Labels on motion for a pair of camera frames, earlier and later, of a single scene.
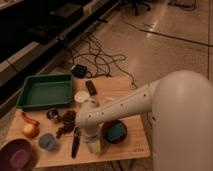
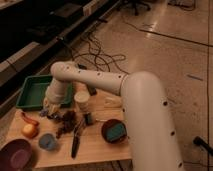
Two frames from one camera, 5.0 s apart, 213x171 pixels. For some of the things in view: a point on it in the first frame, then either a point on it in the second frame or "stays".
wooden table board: [55, 139] stays
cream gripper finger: [96, 146] → [52, 109]
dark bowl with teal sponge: [114, 131] stays
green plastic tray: [46, 90] stays
